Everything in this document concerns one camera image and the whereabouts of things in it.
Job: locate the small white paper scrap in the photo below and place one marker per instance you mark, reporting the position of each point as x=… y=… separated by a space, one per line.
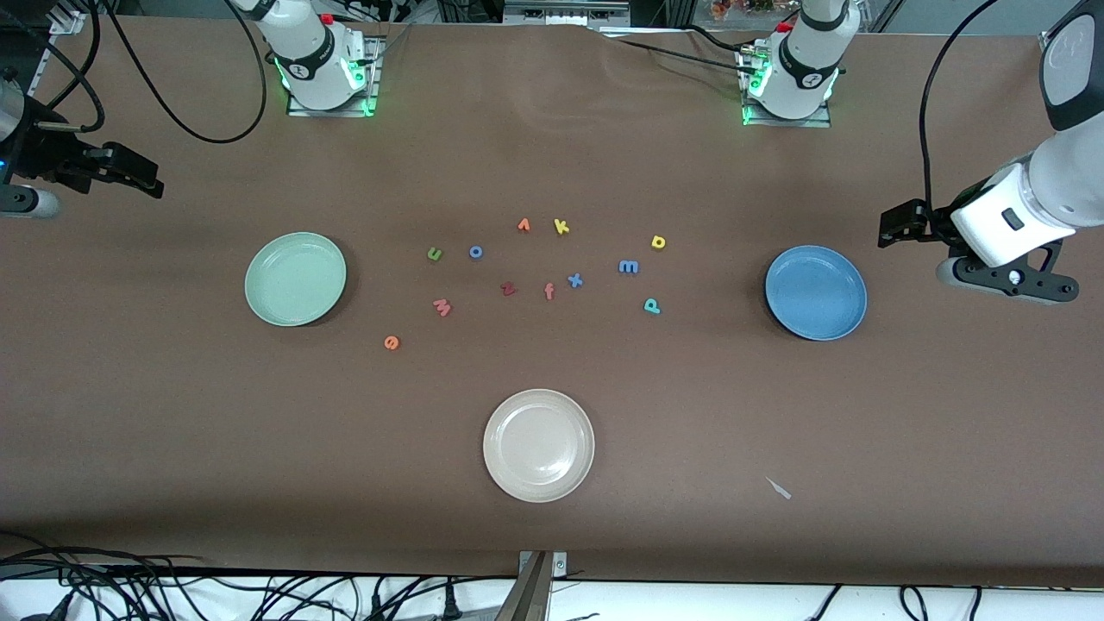
x=779 y=488

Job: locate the blue plate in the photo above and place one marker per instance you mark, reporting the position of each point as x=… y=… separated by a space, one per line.
x=816 y=293

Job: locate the grey metal box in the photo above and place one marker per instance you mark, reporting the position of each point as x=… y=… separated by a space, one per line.
x=565 y=13

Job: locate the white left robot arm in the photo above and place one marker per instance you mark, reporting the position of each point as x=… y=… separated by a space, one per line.
x=806 y=65

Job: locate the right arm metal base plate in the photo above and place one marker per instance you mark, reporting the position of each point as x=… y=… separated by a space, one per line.
x=332 y=112

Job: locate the blue letter m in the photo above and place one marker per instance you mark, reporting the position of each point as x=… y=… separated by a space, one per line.
x=629 y=267

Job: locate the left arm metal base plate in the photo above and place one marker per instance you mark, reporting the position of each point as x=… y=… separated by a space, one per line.
x=789 y=123

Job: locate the brown table cover sheet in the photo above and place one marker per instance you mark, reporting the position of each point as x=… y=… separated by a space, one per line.
x=552 y=535

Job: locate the green plate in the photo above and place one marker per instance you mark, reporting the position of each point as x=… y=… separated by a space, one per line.
x=295 y=279

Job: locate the metal camera post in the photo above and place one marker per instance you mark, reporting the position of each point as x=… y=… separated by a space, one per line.
x=528 y=599

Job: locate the pink letter w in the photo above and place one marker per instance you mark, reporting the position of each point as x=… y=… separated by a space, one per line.
x=442 y=307

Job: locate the silver metal bracket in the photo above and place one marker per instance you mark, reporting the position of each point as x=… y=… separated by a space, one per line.
x=559 y=562

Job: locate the beige plate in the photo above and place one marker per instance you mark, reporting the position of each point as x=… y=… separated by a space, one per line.
x=539 y=445

